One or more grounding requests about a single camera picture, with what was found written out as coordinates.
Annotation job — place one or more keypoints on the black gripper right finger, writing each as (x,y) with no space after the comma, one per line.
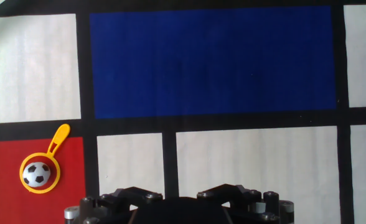
(251,202)

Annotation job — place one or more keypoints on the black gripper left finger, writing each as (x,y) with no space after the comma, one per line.
(114,202)

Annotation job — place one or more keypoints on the small black white soccer ball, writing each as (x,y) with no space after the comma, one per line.
(36,174)

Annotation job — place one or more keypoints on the Mondrian pattern colour block cloth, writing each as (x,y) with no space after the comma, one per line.
(201,62)

